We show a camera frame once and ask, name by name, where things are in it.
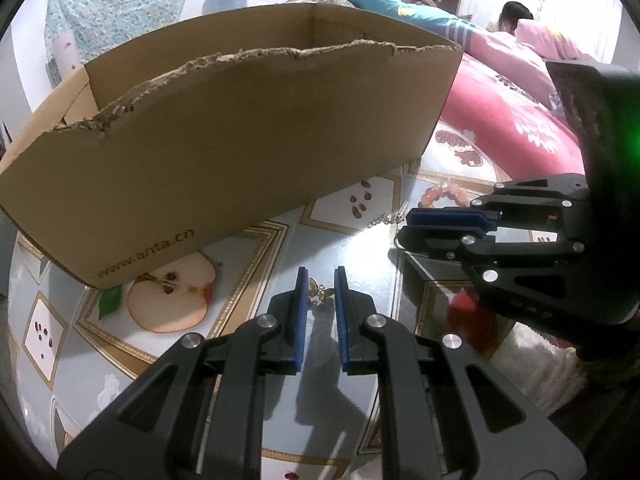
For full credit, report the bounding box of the small gold earring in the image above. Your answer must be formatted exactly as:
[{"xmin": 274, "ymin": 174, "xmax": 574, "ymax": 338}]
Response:
[{"xmin": 308, "ymin": 278, "xmax": 334, "ymax": 308}]

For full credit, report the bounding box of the blue floral hanging cloth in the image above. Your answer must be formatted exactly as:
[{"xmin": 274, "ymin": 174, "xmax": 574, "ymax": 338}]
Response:
[{"xmin": 44, "ymin": 0, "xmax": 186, "ymax": 84}]

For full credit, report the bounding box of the pink orange bead bracelet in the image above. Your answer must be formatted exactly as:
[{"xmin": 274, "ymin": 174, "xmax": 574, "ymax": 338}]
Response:
[{"xmin": 418, "ymin": 181, "xmax": 472, "ymax": 210}]

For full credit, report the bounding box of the silver chain necklace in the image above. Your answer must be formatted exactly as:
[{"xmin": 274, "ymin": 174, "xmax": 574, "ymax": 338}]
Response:
[{"xmin": 366, "ymin": 201, "xmax": 410, "ymax": 229}]

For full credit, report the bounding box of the brown cardboard box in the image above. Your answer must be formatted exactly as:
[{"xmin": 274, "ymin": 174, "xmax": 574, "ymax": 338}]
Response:
[{"xmin": 1, "ymin": 3, "xmax": 463, "ymax": 288}]

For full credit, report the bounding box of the pink red floral blanket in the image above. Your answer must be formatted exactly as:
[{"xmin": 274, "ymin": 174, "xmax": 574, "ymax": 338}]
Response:
[{"xmin": 442, "ymin": 18, "xmax": 585, "ymax": 179}]

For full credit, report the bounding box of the fruit pattern table cover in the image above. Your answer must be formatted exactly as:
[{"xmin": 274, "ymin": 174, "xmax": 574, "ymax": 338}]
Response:
[{"xmin": 1, "ymin": 122, "xmax": 541, "ymax": 479}]

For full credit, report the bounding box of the person lying dark hair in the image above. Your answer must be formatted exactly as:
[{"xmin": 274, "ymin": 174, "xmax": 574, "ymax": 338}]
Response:
[{"xmin": 487, "ymin": 1, "xmax": 534, "ymax": 35}]

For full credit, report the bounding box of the teal patterned pillow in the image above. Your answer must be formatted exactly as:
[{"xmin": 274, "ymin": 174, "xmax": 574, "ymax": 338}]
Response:
[{"xmin": 347, "ymin": 0, "xmax": 476, "ymax": 48}]

